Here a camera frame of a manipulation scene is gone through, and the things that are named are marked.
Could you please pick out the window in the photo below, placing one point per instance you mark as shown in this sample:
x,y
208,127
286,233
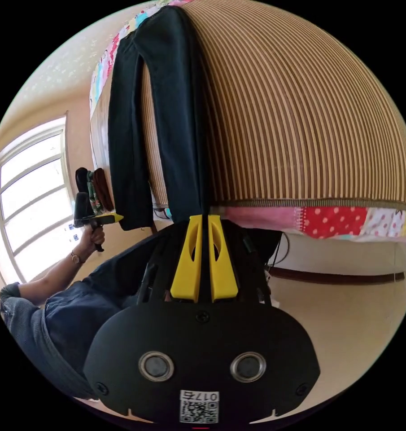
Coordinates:
x,y
31,198

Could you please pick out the person's left forearm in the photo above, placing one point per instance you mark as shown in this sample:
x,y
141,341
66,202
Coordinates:
x,y
51,277

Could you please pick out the black pants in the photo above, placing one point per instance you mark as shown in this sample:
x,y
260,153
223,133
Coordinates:
x,y
176,111

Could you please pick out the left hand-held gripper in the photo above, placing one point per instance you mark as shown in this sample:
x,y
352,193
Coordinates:
x,y
82,210

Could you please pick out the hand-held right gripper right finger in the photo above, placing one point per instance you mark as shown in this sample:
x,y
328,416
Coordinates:
x,y
224,272

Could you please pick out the pile of clothes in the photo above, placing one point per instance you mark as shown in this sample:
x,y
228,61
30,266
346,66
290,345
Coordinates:
x,y
101,192

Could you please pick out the person's left hand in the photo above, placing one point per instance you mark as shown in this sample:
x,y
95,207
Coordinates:
x,y
89,240

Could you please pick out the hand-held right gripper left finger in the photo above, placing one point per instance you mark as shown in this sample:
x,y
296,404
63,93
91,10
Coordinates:
x,y
186,269

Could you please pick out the bed with striped woven mat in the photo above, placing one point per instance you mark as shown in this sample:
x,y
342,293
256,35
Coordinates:
x,y
290,111

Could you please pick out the person's body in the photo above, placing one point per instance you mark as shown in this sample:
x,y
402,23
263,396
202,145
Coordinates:
x,y
65,323

